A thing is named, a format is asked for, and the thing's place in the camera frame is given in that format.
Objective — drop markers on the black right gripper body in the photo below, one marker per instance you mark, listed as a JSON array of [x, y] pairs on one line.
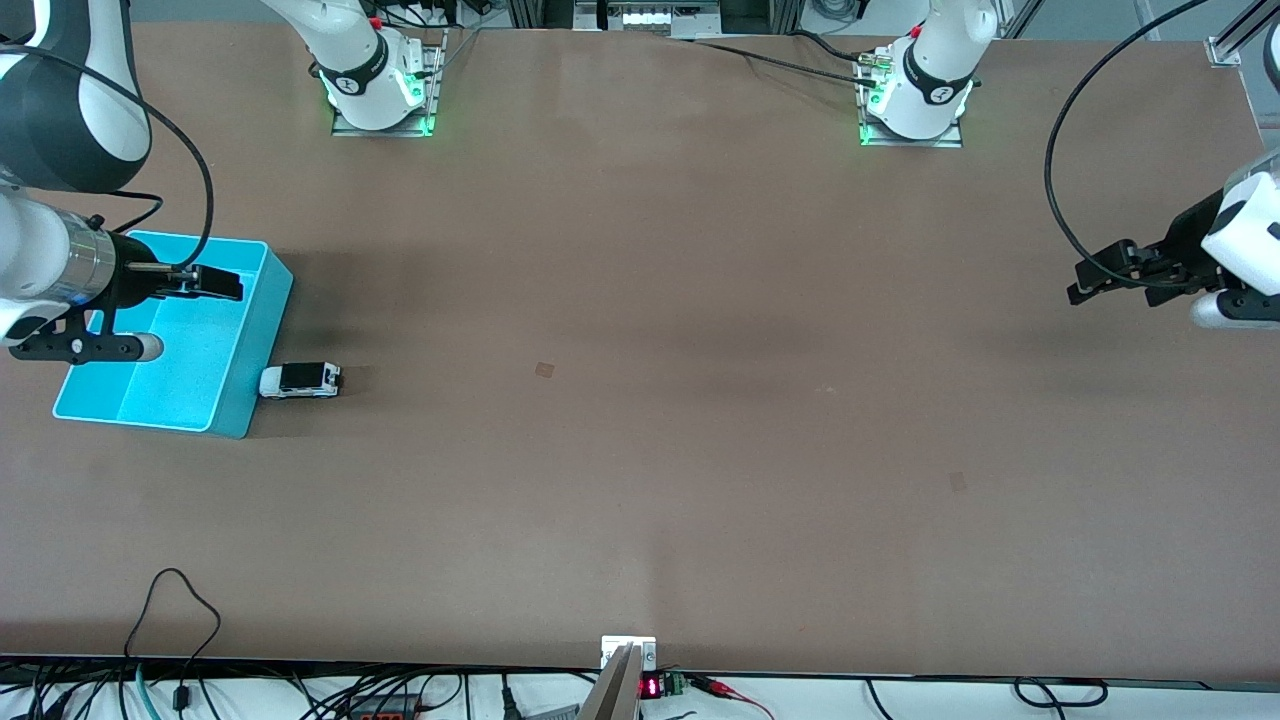
[[133, 274]]

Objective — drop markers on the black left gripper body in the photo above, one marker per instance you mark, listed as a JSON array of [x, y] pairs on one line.
[[1186, 236]]

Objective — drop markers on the white jeep toy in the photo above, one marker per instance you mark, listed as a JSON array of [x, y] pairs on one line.
[[300, 381]]

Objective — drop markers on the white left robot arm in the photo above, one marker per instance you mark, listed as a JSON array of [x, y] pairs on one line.
[[935, 60]]

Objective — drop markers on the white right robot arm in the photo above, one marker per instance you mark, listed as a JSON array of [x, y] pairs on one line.
[[60, 110]]

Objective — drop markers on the cyan plastic bin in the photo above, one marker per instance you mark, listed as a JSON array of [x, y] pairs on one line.
[[200, 370]]

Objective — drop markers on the silver control unit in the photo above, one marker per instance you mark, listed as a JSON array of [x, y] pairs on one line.
[[645, 18]]

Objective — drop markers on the red black clip leads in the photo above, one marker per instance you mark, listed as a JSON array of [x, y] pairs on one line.
[[715, 686]]

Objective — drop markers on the green terminal block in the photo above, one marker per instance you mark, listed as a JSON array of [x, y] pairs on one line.
[[674, 684]]

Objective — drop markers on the red digit display module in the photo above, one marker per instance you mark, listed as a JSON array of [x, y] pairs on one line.
[[650, 687]]

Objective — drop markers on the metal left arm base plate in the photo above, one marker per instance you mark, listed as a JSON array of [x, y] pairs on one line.
[[950, 138]]

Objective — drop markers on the aluminium frame corner extrusion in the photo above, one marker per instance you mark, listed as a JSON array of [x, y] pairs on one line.
[[1225, 50]]

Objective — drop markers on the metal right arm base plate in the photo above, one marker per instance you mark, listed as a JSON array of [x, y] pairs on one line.
[[430, 100]]

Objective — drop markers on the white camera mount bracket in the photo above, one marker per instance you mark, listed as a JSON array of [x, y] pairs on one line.
[[612, 648]]

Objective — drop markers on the grey aluminium camera bar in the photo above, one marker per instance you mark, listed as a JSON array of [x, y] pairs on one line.
[[612, 695]]

